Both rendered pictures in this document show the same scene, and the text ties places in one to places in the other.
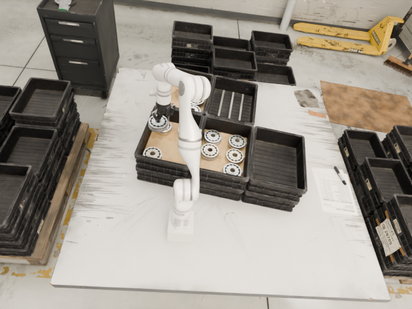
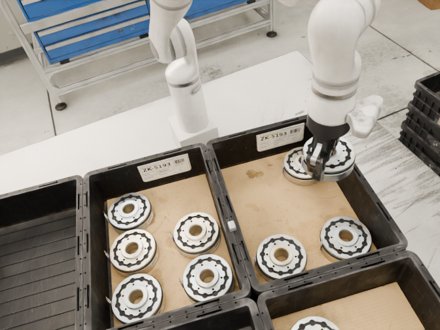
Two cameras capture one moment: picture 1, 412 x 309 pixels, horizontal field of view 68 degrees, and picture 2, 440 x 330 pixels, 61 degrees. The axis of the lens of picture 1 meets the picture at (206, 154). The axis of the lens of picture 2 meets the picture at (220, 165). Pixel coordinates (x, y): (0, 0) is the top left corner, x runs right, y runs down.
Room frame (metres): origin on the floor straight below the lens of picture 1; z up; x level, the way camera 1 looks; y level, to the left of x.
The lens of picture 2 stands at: (1.56, 0.00, 1.57)
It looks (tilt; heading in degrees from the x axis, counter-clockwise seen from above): 48 degrees down; 172
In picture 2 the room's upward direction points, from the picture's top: 10 degrees counter-clockwise
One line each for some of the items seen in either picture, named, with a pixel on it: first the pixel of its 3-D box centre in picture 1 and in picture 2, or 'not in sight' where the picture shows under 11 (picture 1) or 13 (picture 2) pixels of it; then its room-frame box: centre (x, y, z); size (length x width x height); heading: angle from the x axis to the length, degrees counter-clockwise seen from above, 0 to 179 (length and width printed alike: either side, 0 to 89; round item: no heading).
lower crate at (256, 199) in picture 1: (270, 174); not in sight; (1.10, -0.39, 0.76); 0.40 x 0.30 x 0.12; 179
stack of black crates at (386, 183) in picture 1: (379, 191); not in sight; (1.49, -1.39, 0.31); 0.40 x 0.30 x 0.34; 8
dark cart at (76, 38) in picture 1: (86, 42); not in sight; (2.47, 1.32, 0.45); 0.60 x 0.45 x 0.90; 8
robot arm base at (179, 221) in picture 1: (181, 212); (188, 101); (0.68, 0.06, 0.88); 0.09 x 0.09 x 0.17; 17
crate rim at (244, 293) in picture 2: (224, 146); (156, 227); (1.10, -0.09, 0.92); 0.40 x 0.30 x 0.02; 179
